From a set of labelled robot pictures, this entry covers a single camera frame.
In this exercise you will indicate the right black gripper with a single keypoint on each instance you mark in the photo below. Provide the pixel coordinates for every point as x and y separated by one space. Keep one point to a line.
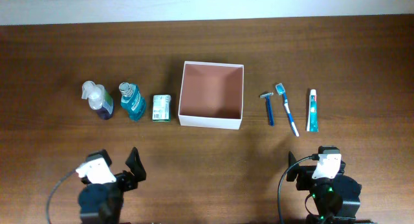
306 175

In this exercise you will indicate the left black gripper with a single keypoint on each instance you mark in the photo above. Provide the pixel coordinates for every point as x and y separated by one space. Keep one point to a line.
137 173

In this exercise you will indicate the clear purple soap pump bottle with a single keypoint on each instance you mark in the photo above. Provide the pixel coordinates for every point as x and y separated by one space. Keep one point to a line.
99 99

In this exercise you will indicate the blue mouthwash bottle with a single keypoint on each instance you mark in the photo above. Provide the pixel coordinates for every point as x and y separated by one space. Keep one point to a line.
132 100

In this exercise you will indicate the green white small box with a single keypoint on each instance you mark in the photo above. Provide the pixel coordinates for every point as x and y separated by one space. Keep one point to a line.
161 108

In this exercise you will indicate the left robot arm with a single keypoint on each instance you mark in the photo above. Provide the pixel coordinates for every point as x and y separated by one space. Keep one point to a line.
102 198

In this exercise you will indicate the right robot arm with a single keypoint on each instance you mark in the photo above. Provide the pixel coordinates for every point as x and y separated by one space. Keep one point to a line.
335 195

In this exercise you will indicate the teal white toothpaste tube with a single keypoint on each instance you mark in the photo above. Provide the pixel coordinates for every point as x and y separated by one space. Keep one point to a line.
312 121

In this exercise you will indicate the blue disposable razor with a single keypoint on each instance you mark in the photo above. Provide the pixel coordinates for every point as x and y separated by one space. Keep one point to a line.
267 96

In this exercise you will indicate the blue white toothbrush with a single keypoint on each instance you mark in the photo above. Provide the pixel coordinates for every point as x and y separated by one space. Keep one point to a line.
282 92

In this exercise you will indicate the white open cardboard box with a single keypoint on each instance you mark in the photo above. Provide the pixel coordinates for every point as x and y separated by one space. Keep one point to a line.
211 95

